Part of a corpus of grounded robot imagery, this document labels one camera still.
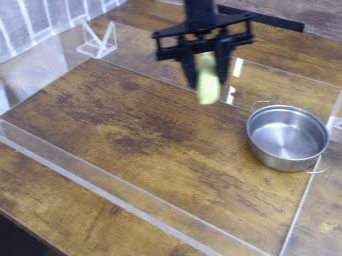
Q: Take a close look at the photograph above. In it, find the clear acrylic triangle stand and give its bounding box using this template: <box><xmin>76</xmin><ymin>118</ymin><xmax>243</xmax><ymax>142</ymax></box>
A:
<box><xmin>76</xmin><ymin>22</ymin><xmax>117</xmax><ymax>59</ymax></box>

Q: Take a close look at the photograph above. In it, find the stainless steel pot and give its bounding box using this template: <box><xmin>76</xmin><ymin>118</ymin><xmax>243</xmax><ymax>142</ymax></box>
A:
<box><xmin>246</xmin><ymin>105</ymin><xmax>330</xmax><ymax>174</ymax></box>

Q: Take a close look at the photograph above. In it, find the clear acrylic enclosure panel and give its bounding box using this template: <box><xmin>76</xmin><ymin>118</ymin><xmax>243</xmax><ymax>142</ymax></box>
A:
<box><xmin>0</xmin><ymin>119</ymin><xmax>271</xmax><ymax>256</ymax></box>

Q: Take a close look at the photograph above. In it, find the black bar on table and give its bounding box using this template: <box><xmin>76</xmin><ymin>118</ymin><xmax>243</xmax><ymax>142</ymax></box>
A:
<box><xmin>218</xmin><ymin>5</ymin><xmax>304</xmax><ymax>33</ymax></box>

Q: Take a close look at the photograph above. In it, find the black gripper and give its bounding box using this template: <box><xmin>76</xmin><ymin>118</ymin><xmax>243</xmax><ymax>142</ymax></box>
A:
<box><xmin>151</xmin><ymin>0</ymin><xmax>254</xmax><ymax>89</ymax></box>

